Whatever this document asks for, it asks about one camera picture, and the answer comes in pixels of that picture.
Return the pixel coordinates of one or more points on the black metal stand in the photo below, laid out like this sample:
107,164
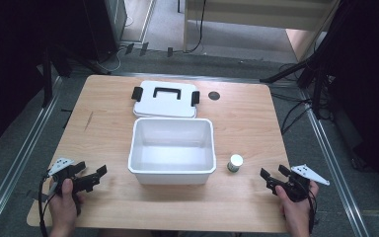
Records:
47,79

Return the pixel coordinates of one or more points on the black tripod stand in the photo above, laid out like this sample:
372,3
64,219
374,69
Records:
316,69

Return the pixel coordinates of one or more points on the person's right hand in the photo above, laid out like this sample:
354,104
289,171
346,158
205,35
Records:
297,212

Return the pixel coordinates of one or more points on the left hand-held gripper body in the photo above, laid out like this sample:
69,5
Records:
66,171

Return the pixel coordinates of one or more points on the black round table grommet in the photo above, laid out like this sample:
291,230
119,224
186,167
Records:
214,95

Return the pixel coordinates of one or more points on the light wooden furniture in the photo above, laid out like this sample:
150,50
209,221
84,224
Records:
263,15

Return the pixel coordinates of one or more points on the black tape strip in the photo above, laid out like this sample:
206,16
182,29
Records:
169,52
129,48
144,49

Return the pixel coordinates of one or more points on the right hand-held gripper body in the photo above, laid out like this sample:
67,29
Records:
297,187

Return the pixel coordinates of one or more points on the person's left hand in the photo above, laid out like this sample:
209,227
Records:
62,207

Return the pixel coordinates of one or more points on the dark curtain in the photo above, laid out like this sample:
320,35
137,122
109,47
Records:
10,65
368,82

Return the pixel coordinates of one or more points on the aluminium floor rail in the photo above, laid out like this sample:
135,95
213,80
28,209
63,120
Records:
184,77
16,164
334,168

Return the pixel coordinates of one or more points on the small white bottle green label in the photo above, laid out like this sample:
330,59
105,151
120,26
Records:
235,163

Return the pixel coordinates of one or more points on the dark cabinet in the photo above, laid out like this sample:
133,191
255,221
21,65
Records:
107,26

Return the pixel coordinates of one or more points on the white plastic storage box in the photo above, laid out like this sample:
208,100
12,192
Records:
172,154

